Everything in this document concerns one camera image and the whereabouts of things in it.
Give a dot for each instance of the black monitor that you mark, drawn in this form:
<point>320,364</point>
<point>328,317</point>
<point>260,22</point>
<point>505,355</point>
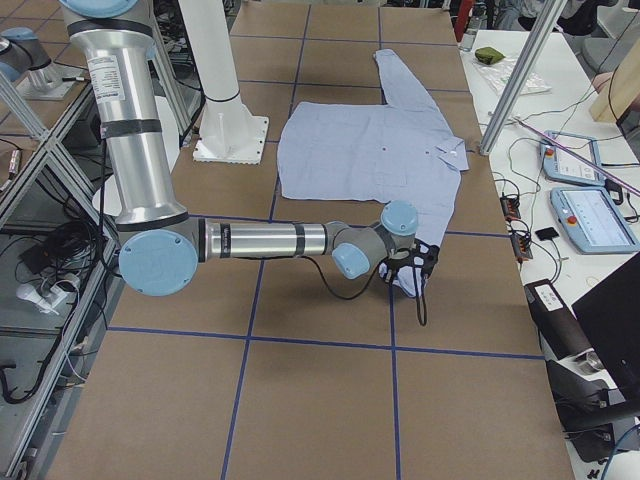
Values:
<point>608,314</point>

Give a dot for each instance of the aluminium frame post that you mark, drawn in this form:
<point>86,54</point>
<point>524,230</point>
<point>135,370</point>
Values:
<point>529,54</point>

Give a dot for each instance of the green cloth pouch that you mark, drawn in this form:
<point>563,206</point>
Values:
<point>488,56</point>

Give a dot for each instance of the blue striped button shirt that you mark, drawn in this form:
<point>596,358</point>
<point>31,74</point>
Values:
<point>403,150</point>

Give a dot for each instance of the near blue teach pendant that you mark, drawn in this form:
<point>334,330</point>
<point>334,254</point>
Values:
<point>591,221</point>

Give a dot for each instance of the small black pad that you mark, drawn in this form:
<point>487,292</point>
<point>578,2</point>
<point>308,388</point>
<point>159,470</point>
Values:
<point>547,234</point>

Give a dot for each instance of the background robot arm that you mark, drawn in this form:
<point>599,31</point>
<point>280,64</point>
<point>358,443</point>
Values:
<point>24,59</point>

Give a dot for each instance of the orange connector board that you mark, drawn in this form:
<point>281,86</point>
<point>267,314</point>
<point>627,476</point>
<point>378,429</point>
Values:
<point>521,242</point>
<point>510,207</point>

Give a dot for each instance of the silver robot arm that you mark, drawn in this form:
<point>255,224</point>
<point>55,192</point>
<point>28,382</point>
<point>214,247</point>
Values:
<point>161,244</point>

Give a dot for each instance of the clear water bottle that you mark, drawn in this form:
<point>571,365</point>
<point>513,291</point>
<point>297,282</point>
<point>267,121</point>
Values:
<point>470,33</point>

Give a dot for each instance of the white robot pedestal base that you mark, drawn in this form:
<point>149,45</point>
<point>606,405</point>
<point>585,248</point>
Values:
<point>228,131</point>

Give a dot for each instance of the white power strip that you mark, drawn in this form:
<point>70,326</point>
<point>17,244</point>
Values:
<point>49,301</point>

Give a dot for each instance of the orange connector board far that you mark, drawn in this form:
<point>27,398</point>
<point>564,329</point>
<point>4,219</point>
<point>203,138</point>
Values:
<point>510,207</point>

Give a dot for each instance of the black labelled box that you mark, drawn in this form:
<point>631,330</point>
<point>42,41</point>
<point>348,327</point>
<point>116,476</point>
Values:
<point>555,320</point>

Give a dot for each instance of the orange connector board near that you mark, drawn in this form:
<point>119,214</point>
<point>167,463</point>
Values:
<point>521,242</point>

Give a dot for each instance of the purple rod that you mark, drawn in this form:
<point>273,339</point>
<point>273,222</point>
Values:
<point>604,173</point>

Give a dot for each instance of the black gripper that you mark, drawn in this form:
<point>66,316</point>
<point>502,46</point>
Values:
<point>394,265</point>

